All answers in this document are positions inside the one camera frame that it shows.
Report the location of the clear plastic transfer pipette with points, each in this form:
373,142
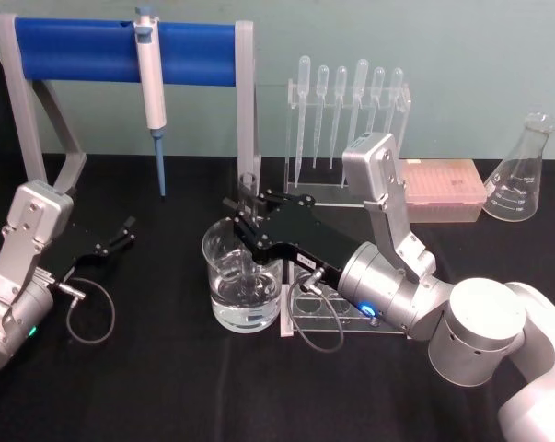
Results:
378,78
341,77
361,71
397,79
304,64
322,76

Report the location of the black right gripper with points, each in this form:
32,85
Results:
300,239

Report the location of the pink pipette tip box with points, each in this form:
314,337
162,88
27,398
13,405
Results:
442,184

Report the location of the white and blue micropipette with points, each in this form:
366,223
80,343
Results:
150,92

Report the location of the clear glass conical flask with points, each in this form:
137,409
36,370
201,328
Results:
516,195

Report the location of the clear acrylic pipette rack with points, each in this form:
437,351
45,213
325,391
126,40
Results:
315,196

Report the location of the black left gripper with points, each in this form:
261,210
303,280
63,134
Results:
86,246

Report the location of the clear acrylic test tube rack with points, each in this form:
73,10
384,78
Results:
315,307

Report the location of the grey stand with blue bar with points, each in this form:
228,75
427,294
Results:
74,50

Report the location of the silver and white right robot arm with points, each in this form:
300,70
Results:
479,322

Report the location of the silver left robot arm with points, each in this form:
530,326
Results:
24,221

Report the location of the black table cloth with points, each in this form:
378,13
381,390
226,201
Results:
166,396

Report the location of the glass beaker with water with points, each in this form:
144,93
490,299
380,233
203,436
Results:
245,314

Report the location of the clear glass test tube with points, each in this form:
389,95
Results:
248,184

